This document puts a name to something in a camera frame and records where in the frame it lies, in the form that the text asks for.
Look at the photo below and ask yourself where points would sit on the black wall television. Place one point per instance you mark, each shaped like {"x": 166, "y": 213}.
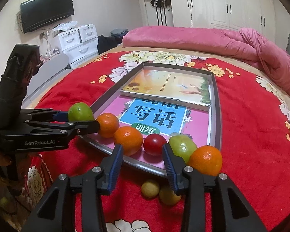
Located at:
{"x": 47, "y": 11}

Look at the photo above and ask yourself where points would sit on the metal tray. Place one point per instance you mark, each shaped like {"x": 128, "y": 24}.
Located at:
{"x": 217, "y": 116}

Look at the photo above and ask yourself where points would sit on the beige bed sheet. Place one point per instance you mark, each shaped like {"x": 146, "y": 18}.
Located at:
{"x": 287, "y": 99}

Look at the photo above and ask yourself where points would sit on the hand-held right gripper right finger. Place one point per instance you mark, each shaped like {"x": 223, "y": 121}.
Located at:
{"x": 170, "y": 169}

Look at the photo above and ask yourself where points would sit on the pink book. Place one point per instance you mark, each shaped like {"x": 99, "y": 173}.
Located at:
{"x": 200, "y": 123}

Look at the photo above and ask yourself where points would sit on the wall socket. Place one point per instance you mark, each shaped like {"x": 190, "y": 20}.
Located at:
{"x": 42, "y": 35}

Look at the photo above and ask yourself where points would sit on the red floral blanket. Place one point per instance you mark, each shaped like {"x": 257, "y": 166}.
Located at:
{"x": 244, "y": 125}

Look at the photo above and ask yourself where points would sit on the white wardrobe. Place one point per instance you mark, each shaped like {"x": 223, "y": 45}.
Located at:
{"x": 207, "y": 2}

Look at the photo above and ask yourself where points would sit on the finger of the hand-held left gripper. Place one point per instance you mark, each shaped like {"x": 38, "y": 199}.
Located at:
{"x": 87, "y": 127}
{"x": 61, "y": 116}

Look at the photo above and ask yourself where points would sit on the grey bin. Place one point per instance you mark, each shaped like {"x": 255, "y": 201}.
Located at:
{"x": 118, "y": 32}

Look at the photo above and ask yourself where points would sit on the white plastic bag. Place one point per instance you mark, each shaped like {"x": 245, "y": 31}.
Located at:
{"x": 62, "y": 26}

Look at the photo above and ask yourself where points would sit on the grey low cabinet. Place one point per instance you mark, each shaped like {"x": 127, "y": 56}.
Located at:
{"x": 48, "y": 72}

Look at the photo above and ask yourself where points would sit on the green apple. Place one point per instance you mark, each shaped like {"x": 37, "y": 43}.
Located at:
{"x": 183, "y": 147}
{"x": 81, "y": 111}

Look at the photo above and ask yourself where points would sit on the white door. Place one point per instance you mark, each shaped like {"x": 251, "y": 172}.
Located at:
{"x": 146, "y": 14}

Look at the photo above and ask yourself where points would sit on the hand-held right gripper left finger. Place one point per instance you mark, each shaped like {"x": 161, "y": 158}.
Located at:
{"x": 116, "y": 169}

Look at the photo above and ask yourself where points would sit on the pink quilt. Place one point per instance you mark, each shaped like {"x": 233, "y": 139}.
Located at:
{"x": 183, "y": 38}

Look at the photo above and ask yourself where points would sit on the small yellow-green fruit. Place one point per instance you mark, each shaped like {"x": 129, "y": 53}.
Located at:
{"x": 150, "y": 188}
{"x": 168, "y": 195}

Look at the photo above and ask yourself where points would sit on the red tomato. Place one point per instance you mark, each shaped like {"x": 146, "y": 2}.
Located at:
{"x": 154, "y": 143}

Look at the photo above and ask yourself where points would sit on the white drawer cabinet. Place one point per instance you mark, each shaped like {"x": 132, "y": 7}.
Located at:
{"x": 79, "y": 48}

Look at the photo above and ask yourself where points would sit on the sunflower cover book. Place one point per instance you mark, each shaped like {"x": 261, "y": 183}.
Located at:
{"x": 164, "y": 83}

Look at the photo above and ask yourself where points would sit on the orange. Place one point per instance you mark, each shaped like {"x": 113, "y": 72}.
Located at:
{"x": 108, "y": 124}
{"x": 205, "y": 159}
{"x": 128, "y": 139}

